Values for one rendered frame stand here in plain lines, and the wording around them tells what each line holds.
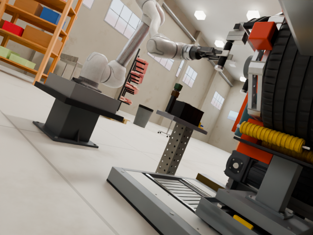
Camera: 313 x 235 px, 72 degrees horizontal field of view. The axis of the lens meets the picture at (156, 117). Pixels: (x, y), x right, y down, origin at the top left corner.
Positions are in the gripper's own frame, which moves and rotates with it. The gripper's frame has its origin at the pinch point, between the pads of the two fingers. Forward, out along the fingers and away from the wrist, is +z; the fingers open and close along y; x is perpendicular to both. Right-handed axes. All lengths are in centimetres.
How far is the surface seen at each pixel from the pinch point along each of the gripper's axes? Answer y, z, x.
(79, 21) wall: -188, -816, 181
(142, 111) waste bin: -274, -369, -43
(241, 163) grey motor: -39, 14, -49
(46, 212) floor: 60, 5, -83
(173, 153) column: -30, -29, -62
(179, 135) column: -30, -30, -49
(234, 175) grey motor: -39, 13, -57
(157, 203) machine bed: 22, 14, -75
